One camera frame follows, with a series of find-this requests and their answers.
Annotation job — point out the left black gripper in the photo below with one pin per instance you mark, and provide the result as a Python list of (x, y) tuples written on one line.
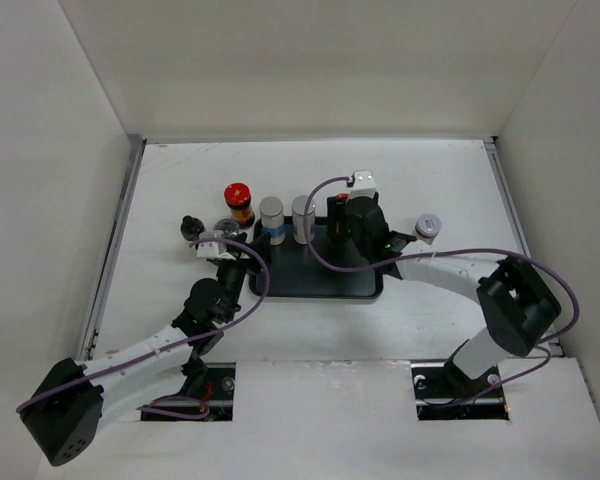
[(256, 255)]

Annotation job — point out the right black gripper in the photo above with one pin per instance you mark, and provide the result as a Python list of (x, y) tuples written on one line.
[(376, 198)]

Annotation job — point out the orange sauce jar red lid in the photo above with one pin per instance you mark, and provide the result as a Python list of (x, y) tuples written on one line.
[(337, 230)]

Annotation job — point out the small jar pink label lid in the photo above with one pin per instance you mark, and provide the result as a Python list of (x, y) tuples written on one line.
[(427, 228)]

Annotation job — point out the peppercorn bottle blue label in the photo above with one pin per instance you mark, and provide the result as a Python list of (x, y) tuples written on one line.
[(271, 212)]

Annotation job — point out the peppercorn bottle silver cap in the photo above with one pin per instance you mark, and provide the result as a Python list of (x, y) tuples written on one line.
[(303, 219)]

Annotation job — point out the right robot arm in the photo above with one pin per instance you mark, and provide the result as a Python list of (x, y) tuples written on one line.
[(517, 305)]

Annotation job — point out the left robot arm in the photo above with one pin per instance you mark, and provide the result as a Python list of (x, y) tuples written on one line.
[(76, 400)]

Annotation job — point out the pepper grinder clear cap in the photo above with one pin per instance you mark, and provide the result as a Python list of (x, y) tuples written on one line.
[(228, 227)]

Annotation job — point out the grinder bottle black knob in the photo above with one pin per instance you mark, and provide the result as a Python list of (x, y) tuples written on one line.
[(191, 228)]

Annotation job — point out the black rectangular tray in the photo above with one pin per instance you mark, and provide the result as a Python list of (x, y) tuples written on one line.
[(295, 273)]

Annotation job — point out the dark sauce jar red lid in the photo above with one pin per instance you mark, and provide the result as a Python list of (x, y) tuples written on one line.
[(238, 199)]

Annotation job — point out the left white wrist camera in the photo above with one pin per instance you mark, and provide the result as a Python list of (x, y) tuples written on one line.
[(211, 246)]

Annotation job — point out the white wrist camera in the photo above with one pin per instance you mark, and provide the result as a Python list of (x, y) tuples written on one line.
[(211, 246), (362, 185)]

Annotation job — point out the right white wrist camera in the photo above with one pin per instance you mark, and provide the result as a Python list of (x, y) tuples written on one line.
[(362, 185)]

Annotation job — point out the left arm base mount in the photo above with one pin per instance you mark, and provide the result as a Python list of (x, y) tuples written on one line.
[(207, 398)]

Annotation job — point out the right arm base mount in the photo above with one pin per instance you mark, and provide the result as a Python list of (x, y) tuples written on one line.
[(442, 395)]

